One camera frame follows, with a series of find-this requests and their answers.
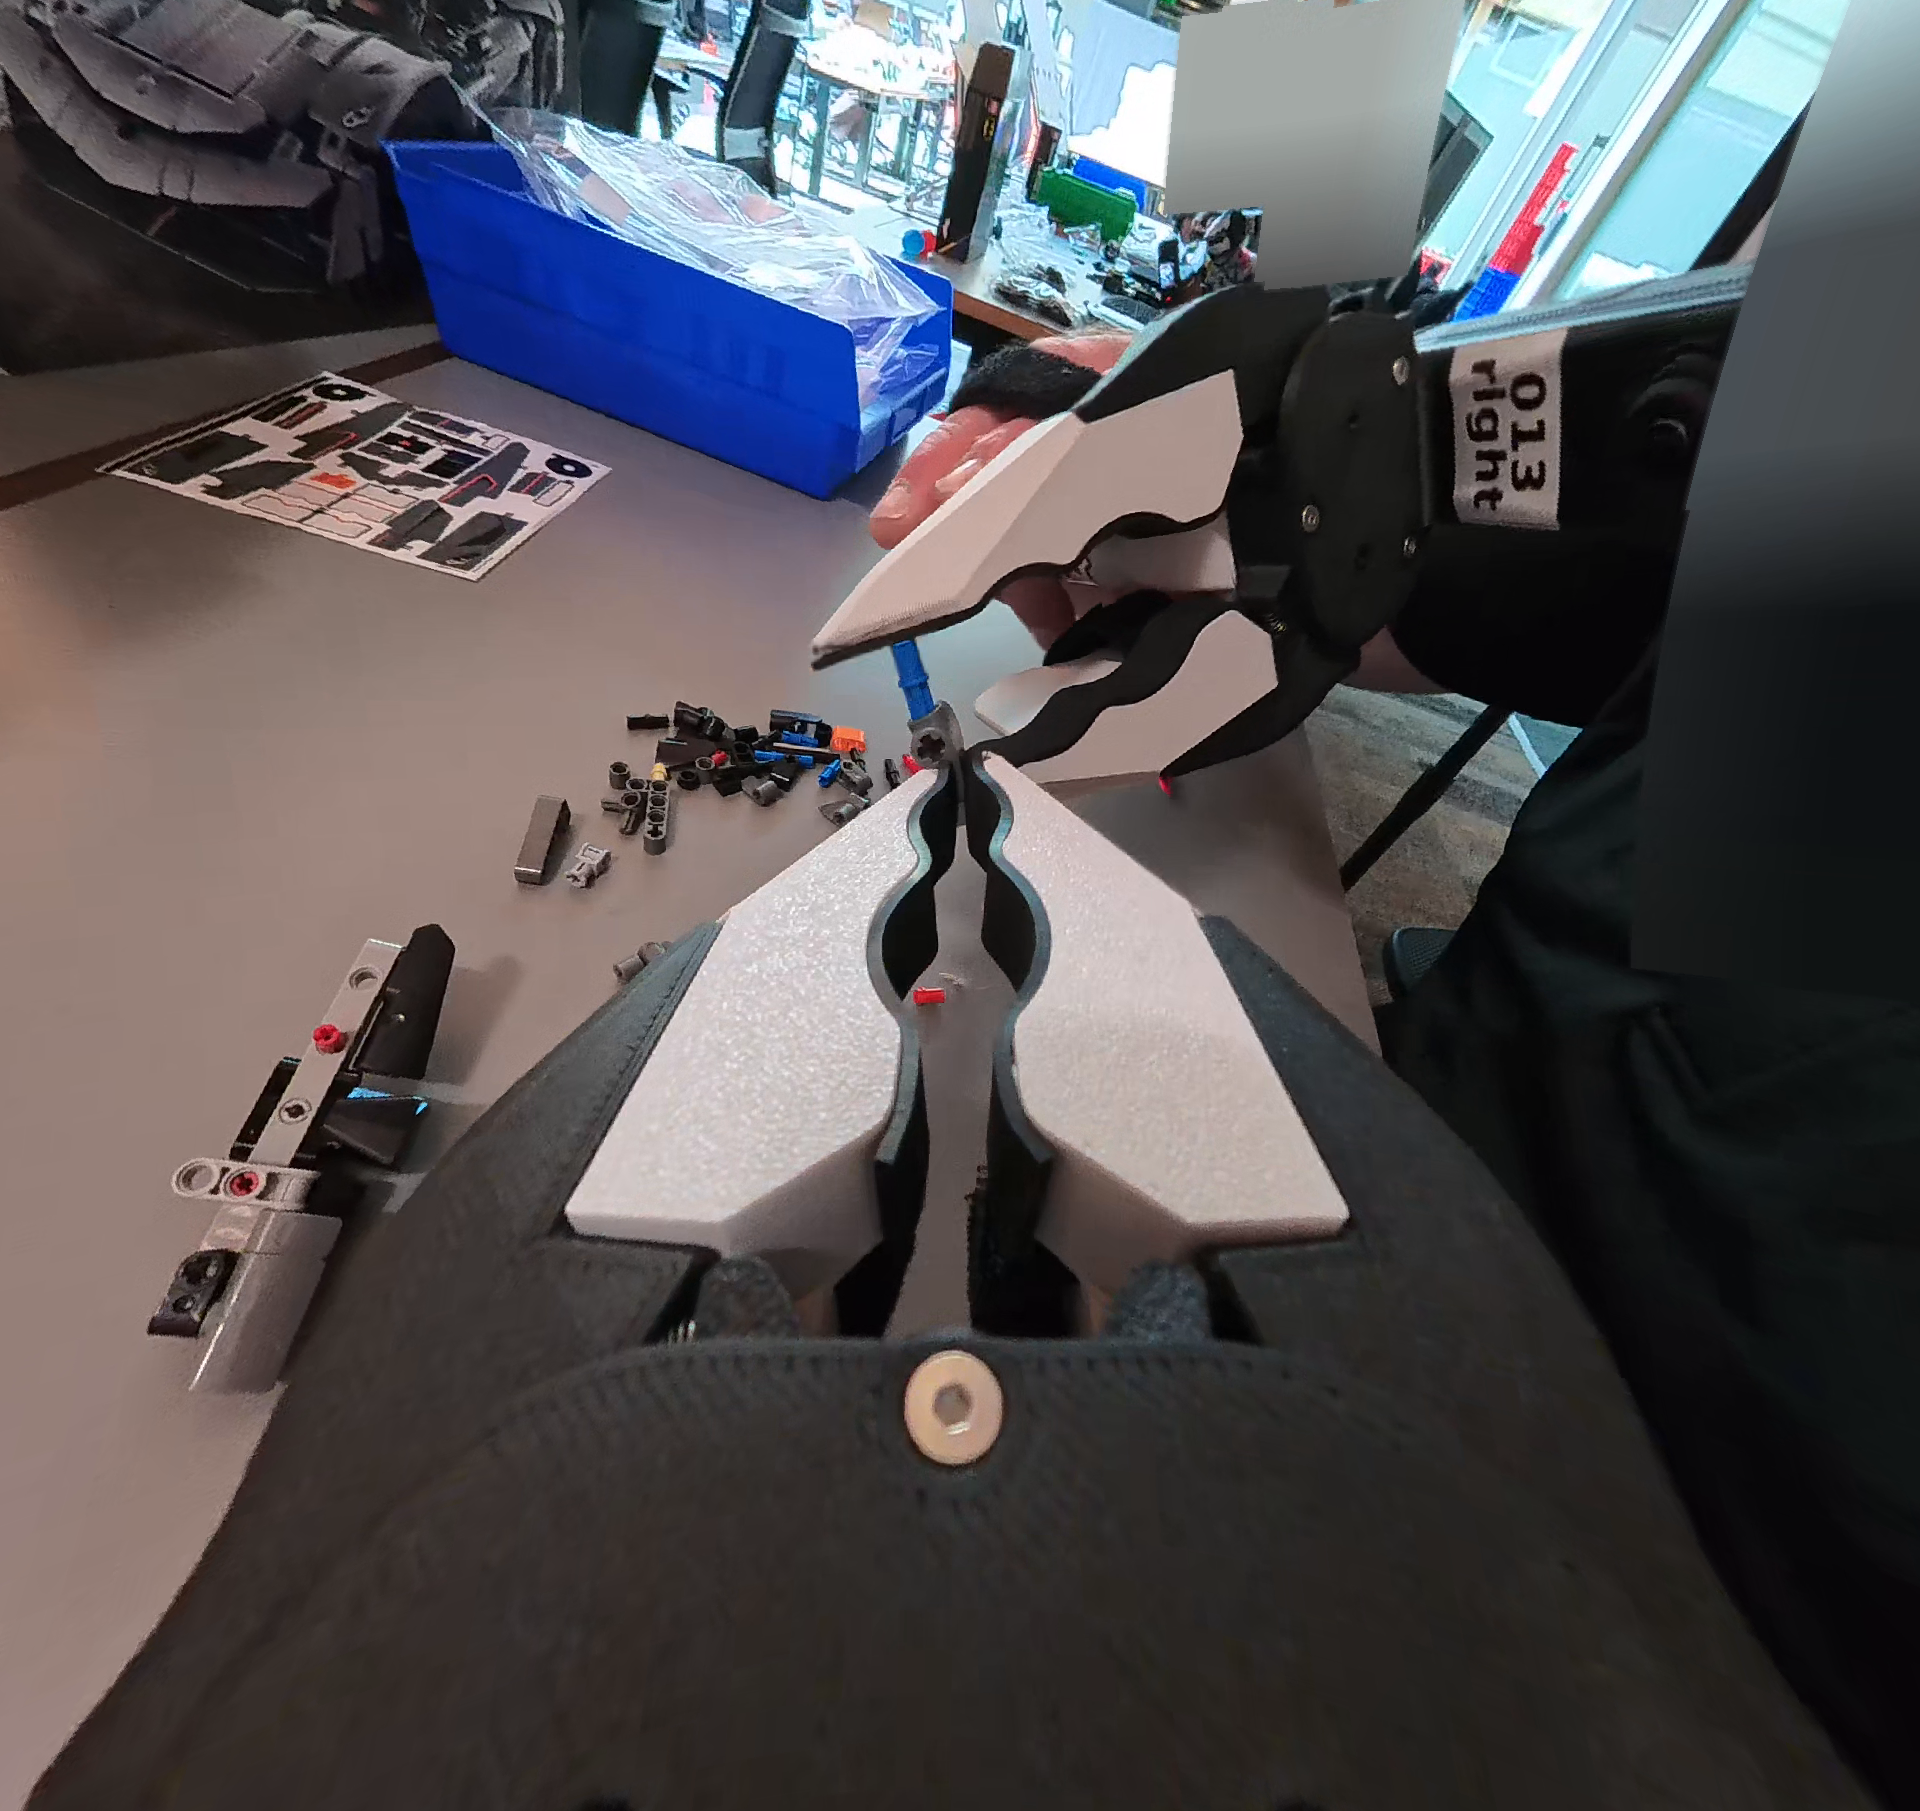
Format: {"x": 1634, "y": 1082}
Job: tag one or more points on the blue plastic bin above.
{"x": 674, "y": 340}

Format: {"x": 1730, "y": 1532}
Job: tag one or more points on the clear plastic bags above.
{"x": 721, "y": 222}

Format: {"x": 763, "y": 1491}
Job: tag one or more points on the pile of small lego pieces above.
{"x": 736, "y": 763}

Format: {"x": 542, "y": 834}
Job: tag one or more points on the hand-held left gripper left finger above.
{"x": 736, "y": 1092}

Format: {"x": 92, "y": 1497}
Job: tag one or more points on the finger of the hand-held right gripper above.
{"x": 1238, "y": 656}
{"x": 1079, "y": 490}

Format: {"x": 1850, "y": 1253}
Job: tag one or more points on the light grey lego connector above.
{"x": 592, "y": 867}

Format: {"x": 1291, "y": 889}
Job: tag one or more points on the dark lego set box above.
{"x": 226, "y": 116}

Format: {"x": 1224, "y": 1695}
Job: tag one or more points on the person's right hand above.
{"x": 946, "y": 467}

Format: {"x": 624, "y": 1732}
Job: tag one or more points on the grey black lego subassembly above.
{"x": 278, "y": 1285}

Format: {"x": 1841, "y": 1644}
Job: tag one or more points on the stacked red blue bins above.
{"x": 1522, "y": 244}

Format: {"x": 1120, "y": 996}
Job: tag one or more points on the dark grey lego connector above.
{"x": 938, "y": 744}

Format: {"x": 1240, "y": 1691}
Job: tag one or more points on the small grey lego piece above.
{"x": 640, "y": 962}

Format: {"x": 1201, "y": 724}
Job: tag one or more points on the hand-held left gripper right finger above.
{"x": 1187, "y": 1092}

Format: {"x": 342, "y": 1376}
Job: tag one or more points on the printed sticker sheet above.
{"x": 359, "y": 476}

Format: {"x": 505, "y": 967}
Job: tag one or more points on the blue lego pin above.
{"x": 910, "y": 679}

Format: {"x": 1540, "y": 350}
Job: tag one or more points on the black upright box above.
{"x": 984, "y": 146}

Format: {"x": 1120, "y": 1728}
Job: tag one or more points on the person's black clothing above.
{"x": 1650, "y": 1243}

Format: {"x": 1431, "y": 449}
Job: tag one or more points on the green plastic bin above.
{"x": 1088, "y": 198}

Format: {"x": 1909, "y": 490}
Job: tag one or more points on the dark grey lego beam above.
{"x": 542, "y": 840}

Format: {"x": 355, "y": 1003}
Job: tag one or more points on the black office chair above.
{"x": 769, "y": 72}
{"x": 637, "y": 26}

